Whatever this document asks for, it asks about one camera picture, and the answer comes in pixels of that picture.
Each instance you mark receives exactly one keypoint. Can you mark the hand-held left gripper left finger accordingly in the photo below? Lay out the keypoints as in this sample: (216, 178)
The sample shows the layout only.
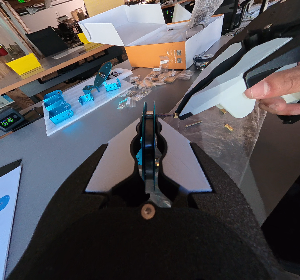
(112, 162)

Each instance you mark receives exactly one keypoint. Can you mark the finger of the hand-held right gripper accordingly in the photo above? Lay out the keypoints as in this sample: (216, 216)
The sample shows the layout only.
(222, 90)
(233, 49)

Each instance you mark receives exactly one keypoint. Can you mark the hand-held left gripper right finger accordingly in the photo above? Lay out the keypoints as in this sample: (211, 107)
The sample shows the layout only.
(182, 165)

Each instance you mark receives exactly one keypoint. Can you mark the blue round base assembly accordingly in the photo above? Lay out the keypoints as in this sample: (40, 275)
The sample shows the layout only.
(148, 162)

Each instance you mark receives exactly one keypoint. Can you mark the grey desk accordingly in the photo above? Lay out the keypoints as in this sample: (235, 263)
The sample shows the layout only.
(70, 158)

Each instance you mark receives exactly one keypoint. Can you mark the wood-edged desk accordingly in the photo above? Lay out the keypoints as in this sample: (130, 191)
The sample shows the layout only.
(58, 64)

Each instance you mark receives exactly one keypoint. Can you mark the person's right hand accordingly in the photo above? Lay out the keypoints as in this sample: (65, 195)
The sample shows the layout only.
(276, 83)

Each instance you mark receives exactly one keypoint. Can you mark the clear plastic bag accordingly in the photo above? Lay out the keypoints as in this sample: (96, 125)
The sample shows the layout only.
(211, 146)

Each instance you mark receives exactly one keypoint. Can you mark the long metal screw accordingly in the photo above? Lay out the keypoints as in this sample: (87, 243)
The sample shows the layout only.
(193, 123)

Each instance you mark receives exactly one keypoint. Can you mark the black monitor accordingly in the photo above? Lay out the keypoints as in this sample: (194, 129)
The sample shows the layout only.
(220, 3)

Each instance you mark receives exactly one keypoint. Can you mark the bubble wrap bag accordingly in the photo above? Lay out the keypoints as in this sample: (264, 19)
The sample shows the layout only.
(206, 6)

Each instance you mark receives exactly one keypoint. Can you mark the white foam sheet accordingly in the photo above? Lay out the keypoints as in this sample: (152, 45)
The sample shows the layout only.
(77, 117)

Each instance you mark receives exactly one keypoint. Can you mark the pile of small screw bags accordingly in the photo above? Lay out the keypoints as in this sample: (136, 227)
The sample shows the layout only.
(152, 81)

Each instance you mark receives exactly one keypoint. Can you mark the orange and white cardboard box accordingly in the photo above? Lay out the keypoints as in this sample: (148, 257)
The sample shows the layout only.
(152, 55)

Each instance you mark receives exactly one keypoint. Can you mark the teal round plate with servo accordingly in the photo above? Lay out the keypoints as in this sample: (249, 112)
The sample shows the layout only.
(103, 73)

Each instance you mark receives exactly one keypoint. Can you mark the small white foam pad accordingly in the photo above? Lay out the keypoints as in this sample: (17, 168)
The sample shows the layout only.
(121, 72)

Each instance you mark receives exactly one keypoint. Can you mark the black handheld meter device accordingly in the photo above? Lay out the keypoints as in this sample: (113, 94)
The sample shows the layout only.
(10, 119)

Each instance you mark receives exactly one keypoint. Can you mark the instruction sheet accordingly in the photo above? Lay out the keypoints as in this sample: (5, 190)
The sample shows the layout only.
(7, 214)

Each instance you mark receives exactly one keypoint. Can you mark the small yellow bin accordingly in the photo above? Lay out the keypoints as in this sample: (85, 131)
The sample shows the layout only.
(83, 38)

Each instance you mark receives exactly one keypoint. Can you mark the large yellow bin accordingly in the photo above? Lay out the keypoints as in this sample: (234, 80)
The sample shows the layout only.
(23, 64)

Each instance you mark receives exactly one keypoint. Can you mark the black panel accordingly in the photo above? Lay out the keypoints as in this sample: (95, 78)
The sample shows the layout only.
(46, 41)

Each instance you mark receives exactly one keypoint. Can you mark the red fire extinguisher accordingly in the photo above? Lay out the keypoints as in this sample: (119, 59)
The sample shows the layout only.
(2, 51)

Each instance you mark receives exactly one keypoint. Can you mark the blue U bracket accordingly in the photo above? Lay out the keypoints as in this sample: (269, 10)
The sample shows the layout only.
(86, 99)
(112, 86)

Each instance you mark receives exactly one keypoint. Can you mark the blue servo bracket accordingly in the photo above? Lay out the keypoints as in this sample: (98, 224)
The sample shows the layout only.
(55, 101)
(61, 107)
(52, 95)
(59, 118)

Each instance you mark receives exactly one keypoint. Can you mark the blue perforated bracket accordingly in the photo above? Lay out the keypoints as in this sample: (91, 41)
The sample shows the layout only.
(89, 88)

